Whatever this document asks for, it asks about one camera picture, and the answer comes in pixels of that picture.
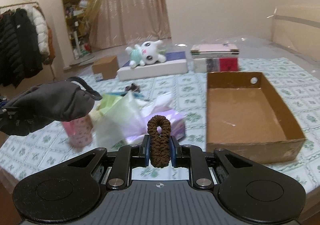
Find brown knitted hair scrunchie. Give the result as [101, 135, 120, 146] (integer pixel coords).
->
[147, 115, 171, 168]

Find translucent plastic bag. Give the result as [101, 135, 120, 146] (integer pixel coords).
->
[90, 91, 146, 151]

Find dark grey fabric pouch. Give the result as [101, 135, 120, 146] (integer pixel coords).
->
[1, 76, 102, 136]

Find purple velvet scrunchie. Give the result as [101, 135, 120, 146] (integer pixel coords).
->
[125, 83, 140, 93]

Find purple tissue pack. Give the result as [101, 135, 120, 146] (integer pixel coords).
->
[125, 92, 185, 144]

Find black puffer jacket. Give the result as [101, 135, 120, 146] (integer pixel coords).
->
[1, 8, 43, 88]

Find pink lidded cup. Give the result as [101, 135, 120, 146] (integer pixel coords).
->
[61, 115, 93, 148]

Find open cardboard tray box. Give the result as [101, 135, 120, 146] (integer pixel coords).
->
[206, 72, 305, 164]

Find white puffer jacket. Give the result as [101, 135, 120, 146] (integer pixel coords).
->
[23, 4, 50, 61]

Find long white blue box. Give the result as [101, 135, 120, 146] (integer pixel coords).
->
[117, 51, 188, 81]

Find small brown cardboard box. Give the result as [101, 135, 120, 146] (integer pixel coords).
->
[92, 56, 119, 82]

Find white plush bunny toy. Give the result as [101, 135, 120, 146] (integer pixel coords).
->
[125, 40, 167, 68]

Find stack of books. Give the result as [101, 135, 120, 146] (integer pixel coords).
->
[190, 43, 240, 73]

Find cluttered wooden shelf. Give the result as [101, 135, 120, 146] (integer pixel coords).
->
[62, 0, 91, 60]

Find floral patterned tablecloth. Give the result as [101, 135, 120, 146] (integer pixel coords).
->
[1, 58, 319, 193]

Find beige curtain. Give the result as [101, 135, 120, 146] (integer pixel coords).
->
[89, 0, 171, 49]

